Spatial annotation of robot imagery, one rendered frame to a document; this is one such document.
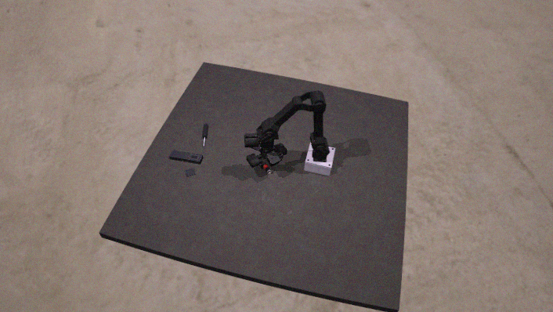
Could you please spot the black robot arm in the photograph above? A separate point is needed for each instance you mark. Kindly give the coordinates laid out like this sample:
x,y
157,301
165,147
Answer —
x,y
267,132

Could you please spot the black and red battery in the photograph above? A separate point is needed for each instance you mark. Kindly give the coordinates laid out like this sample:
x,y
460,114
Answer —
x,y
266,167

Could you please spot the black-handled screwdriver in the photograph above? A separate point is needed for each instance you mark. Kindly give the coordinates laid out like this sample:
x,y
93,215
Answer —
x,y
205,132

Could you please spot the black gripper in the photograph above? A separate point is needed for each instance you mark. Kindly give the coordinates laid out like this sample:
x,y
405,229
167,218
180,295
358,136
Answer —
x,y
255,160

